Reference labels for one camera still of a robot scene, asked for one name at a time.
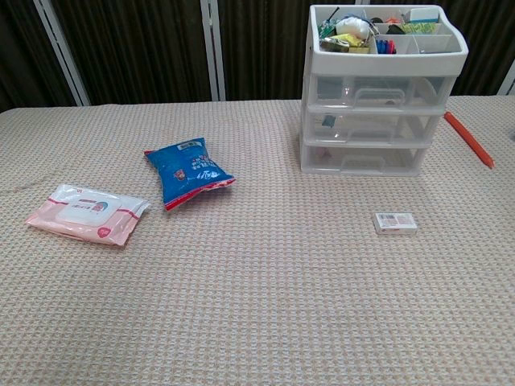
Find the grey metal frame post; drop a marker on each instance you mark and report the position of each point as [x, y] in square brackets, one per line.
[60, 52]
[507, 80]
[212, 50]

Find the yellow packet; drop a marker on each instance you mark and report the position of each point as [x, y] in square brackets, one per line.
[347, 40]

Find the pink wet wipes pack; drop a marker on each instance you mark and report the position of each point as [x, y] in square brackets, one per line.
[84, 213]

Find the white box with blue print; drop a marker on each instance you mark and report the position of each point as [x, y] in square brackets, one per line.
[422, 16]

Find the clear drawer with blue item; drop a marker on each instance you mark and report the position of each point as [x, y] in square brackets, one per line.
[370, 134]

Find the small white cardboard box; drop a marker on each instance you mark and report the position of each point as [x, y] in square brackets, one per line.
[396, 223]

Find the white drawer organizer box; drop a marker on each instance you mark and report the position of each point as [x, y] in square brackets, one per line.
[386, 64]

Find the white crumpled bag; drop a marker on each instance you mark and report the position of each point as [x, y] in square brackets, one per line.
[352, 26]

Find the beige woven tablecloth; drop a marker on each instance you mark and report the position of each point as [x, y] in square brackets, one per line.
[257, 289]

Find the shiny colourful candy packet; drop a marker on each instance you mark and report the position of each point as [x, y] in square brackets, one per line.
[334, 45]

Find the colourful stacked metal discs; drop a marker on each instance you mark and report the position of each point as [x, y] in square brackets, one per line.
[386, 46]

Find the black round disc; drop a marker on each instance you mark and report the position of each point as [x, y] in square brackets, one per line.
[395, 29]

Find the blue snack bag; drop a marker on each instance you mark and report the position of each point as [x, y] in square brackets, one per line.
[189, 173]

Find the small blue item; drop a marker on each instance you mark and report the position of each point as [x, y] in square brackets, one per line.
[329, 120]

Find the orange-red pen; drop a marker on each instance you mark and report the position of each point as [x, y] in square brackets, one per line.
[468, 138]

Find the black oval object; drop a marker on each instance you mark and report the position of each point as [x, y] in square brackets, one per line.
[376, 20]

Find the clear drawer nearly empty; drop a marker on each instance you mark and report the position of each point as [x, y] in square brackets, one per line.
[362, 163]

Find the green blue flat packet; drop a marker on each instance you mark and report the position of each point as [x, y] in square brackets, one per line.
[420, 28]

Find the orange-red packet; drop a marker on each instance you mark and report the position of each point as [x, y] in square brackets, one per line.
[393, 19]

